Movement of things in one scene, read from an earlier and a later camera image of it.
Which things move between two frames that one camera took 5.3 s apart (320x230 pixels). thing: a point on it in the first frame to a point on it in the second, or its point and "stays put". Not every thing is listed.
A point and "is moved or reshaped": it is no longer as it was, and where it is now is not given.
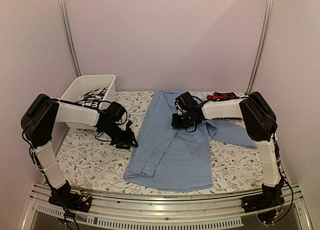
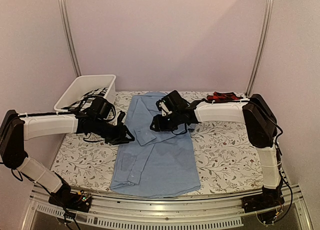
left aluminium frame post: x=66 y=24 stays put
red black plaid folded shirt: x=218 y=96 stays put
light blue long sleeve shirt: x=169 y=158 is moved or reshaped
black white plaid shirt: x=92 y=98 stays put
